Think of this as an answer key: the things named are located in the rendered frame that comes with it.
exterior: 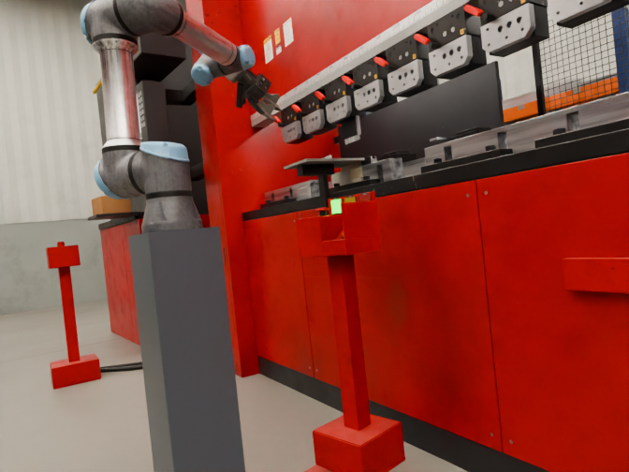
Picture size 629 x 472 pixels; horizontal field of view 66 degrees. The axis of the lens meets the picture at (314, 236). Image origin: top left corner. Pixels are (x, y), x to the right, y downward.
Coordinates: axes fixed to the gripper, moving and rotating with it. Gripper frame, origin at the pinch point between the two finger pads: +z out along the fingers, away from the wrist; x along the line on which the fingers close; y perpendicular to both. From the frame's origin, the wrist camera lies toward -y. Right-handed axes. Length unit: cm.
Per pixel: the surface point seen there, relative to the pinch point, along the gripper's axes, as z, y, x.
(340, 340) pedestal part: 47, 15, -75
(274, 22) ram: -16, -17, 70
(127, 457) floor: 32, -67, -115
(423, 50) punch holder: 16, 57, 6
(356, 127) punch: 27.1, 15.7, 9.0
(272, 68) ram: -3, -28, 58
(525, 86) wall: 269, -45, 400
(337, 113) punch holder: 19.8, 10.4, 14.4
